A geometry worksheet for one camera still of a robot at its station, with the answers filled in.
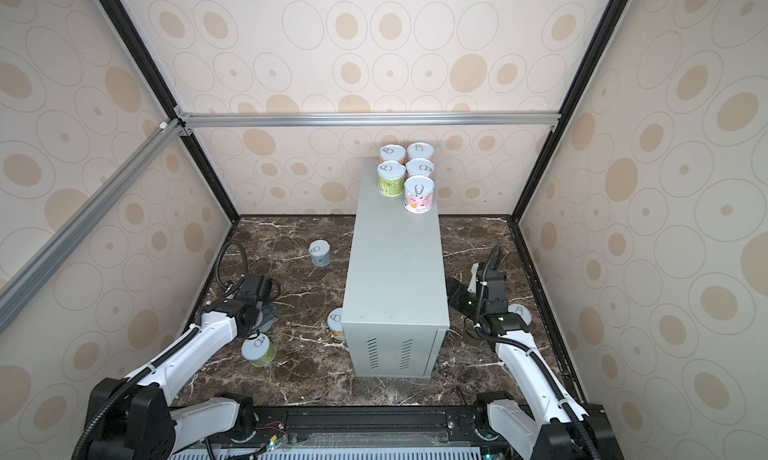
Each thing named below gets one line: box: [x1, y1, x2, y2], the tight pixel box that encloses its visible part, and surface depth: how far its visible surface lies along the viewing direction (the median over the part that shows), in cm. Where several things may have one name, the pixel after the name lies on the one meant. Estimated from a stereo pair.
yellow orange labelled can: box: [327, 307, 345, 338], surface depth 88 cm
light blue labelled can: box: [308, 239, 332, 267], surface depth 105 cm
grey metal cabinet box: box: [342, 158, 450, 379], surface depth 65 cm
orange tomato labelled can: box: [407, 142, 435, 159], surface depth 83 cm
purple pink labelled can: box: [404, 175, 435, 214], surface depth 73 cm
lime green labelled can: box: [241, 333, 277, 367], surface depth 83 cm
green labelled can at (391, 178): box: [377, 160, 406, 197], surface depth 78 cm
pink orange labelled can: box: [379, 144, 407, 165], surface depth 83 cm
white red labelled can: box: [406, 158, 435, 177], surface depth 78 cm
